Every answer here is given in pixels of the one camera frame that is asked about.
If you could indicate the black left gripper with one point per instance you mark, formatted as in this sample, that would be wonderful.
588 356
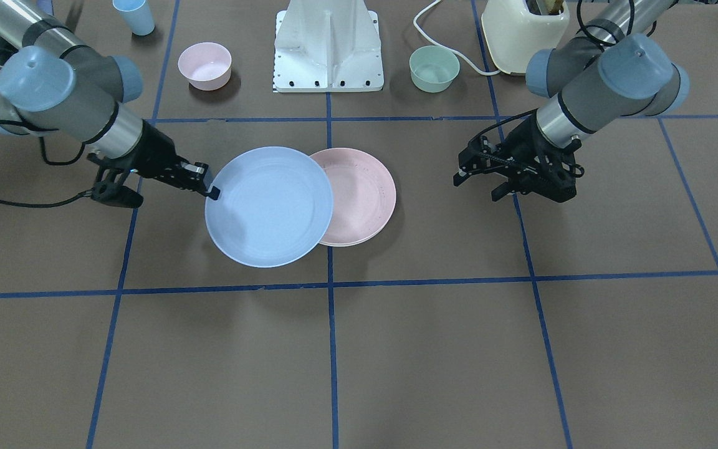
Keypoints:
519 144

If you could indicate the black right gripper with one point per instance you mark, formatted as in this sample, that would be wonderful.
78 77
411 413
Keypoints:
151 152

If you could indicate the blue plate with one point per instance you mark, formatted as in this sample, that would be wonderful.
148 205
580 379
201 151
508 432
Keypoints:
275 204

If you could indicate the pink plate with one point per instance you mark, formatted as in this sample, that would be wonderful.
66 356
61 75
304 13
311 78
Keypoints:
364 193

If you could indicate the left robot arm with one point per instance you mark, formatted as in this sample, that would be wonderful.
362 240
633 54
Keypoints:
611 68

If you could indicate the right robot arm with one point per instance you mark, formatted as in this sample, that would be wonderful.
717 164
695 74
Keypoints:
55 82

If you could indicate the pink bowl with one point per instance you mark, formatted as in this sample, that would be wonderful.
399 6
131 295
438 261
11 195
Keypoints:
206 65

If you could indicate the green bowl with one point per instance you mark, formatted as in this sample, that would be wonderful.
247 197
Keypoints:
433 68

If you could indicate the cream white plate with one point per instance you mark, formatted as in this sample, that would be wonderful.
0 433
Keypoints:
349 243

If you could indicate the cream kitchen appliance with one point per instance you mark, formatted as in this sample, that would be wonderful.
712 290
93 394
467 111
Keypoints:
516 30

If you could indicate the light blue cup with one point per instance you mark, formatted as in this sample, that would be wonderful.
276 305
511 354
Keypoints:
137 16

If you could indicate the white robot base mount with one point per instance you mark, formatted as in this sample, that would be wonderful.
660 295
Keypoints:
327 47

